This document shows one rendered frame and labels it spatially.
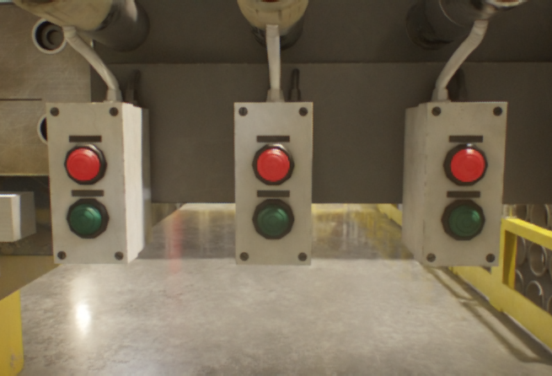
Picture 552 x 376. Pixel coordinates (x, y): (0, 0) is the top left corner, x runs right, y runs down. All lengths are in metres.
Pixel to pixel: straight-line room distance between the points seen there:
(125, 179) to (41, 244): 0.25
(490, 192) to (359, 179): 0.14
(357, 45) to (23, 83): 0.38
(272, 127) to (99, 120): 0.16
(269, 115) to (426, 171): 0.15
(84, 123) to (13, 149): 0.19
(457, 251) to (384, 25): 0.26
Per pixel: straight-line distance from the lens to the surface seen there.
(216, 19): 0.58
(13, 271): 1.06
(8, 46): 0.66
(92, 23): 0.47
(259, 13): 0.40
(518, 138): 0.59
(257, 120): 0.45
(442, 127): 0.47
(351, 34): 0.58
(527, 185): 0.60
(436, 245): 0.48
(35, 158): 0.64
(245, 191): 0.45
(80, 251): 0.50
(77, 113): 0.48
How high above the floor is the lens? 0.74
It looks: 6 degrees down
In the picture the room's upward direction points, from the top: straight up
